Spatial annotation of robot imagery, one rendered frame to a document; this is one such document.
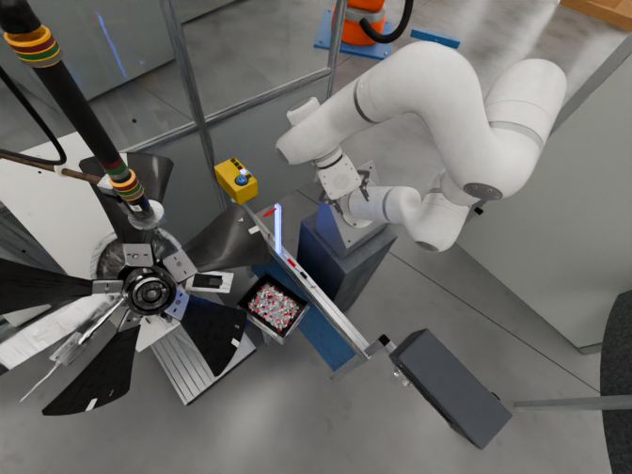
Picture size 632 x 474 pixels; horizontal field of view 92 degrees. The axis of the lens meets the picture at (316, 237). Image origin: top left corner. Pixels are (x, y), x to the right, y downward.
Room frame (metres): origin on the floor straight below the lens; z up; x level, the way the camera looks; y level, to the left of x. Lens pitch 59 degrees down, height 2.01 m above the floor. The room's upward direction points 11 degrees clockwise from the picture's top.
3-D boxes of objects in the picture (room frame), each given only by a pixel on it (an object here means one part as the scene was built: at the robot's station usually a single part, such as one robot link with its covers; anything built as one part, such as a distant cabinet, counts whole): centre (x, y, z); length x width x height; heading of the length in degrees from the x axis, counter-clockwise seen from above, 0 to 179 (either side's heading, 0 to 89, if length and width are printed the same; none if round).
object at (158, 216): (0.31, 0.37, 1.49); 0.09 x 0.07 x 0.10; 86
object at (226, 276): (0.37, 0.36, 0.98); 0.20 x 0.16 x 0.20; 51
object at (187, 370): (0.34, 0.60, 0.04); 0.62 x 0.46 x 0.08; 51
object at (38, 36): (0.31, 0.36, 1.79); 0.04 x 0.04 x 0.03
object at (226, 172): (0.78, 0.36, 1.02); 0.16 x 0.10 x 0.11; 51
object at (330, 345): (0.53, 0.06, 0.45); 0.82 x 0.01 x 0.66; 51
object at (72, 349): (0.05, 0.59, 1.08); 0.07 x 0.04 x 0.06; 151
